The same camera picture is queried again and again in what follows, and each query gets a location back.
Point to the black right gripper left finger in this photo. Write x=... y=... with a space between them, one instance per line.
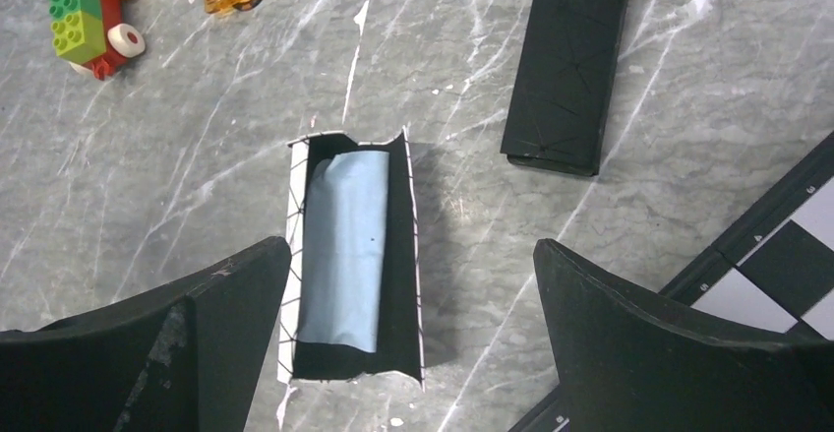
x=184 y=356

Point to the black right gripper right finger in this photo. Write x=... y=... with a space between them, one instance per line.
x=630 y=359

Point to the light blue cleaning cloth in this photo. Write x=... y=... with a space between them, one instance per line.
x=344 y=244

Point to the white geometric glasses case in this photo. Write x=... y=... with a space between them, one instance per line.
x=400 y=345

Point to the black glasses case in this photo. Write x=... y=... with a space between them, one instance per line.
x=559 y=105

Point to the black white chessboard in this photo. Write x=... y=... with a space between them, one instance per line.
x=772 y=269

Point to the colourful toy brick car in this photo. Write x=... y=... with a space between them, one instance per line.
x=93 y=37

